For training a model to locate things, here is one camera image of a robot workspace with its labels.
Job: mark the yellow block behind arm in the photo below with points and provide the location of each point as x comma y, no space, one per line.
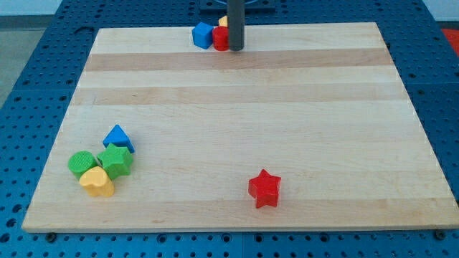
223,21

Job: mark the red star block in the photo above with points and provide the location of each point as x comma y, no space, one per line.
265,189

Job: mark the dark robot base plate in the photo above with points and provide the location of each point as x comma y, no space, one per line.
211,6

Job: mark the red cylinder block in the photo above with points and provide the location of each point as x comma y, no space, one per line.
220,37

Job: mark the green cylinder block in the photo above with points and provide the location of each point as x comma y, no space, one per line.
80,162

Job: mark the blue triangle block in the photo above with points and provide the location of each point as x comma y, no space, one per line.
118,137

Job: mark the light wooden board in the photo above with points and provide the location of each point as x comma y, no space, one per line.
320,105

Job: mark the blue cube block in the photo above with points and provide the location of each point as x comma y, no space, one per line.
202,35

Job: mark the yellow heart block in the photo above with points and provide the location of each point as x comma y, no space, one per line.
96,182

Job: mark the red object at right edge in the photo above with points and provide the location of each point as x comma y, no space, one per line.
452,35

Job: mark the green star block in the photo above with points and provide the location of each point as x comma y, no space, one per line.
116,161

